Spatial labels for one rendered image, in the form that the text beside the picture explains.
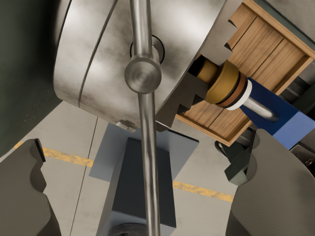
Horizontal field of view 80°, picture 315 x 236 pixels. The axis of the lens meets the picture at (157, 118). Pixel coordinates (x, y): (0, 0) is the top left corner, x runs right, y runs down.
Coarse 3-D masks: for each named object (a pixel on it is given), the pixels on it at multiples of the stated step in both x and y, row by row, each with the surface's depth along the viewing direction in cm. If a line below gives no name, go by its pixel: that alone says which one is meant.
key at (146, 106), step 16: (144, 0) 11; (144, 16) 11; (144, 32) 11; (144, 48) 12; (144, 96) 13; (144, 112) 14; (144, 128) 14; (144, 144) 15; (144, 160) 15; (144, 176) 16
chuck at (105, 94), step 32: (128, 0) 17; (160, 0) 17; (192, 0) 18; (224, 0) 18; (128, 32) 18; (160, 32) 18; (192, 32) 18; (96, 64) 19; (160, 64) 19; (96, 96) 23; (128, 96) 22; (160, 96) 21; (128, 128) 30
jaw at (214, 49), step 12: (228, 0) 26; (240, 0) 26; (228, 12) 27; (216, 24) 28; (228, 24) 28; (216, 36) 29; (228, 36) 29; (204, 48) 31; (216, 48) 30; (228, 48) 31; (216, 60) 32
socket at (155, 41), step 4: (152, 36) 18; (152, 40) 18; (156, 40) 18; (160, 40) 20; (132, 44) 18; (152, 44) 18; (156, 44) 18; (160, 44) 18; (132, 48) 18; (156, 48) 18; (160, 48) 18; (132, 52) 19; (160, 52) 19; (160, 56) 19; (160, 60) 19
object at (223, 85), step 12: (204, 60) 32; (228, 60) 34; (192, 72) 38; (204, 72) 32; (216, 72) 33; (228, 72) 32; (240, 72) 35; (216, 84) 32; (228, 84) 32; (240, 84) 33; (216, 96) 34; (228, 96) 34; (240, 96) 34
